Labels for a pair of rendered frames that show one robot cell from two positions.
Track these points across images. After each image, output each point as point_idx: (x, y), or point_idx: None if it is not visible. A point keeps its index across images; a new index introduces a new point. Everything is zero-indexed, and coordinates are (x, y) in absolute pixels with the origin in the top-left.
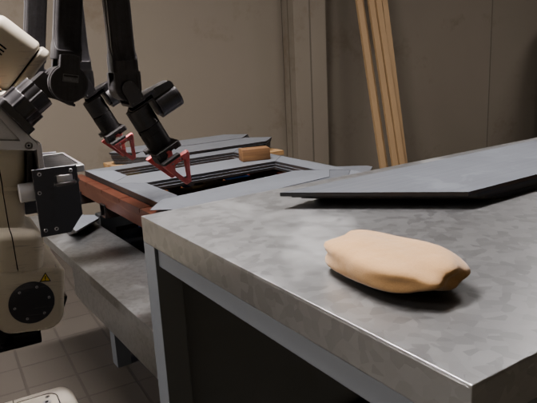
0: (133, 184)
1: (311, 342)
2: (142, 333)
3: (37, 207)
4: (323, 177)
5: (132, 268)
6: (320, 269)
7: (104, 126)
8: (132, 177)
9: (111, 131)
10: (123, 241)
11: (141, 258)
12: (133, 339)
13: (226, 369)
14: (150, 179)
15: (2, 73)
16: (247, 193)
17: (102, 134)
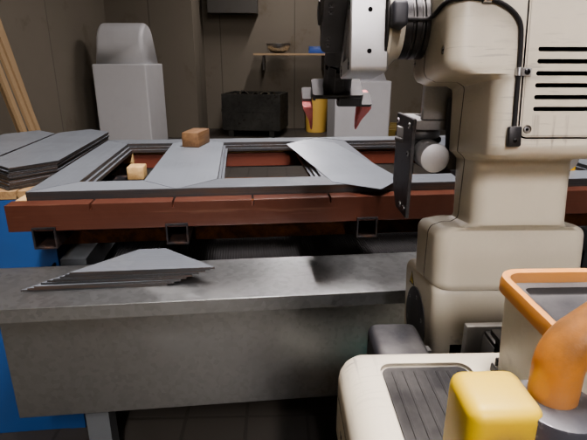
0: (212, 182)
1: None
2: (336, 355)
3: (569, 174)
4: (336, 143)
5: (382, 266)
6: None
7: (349, 80)
8: (166, 180)
9: (350, 88)
10: (262, 258)
11: (349, 258)
12: (297, 378)
13: None
14: (201, 175)
15: None
16: (358, 161)
17: (334, 93)
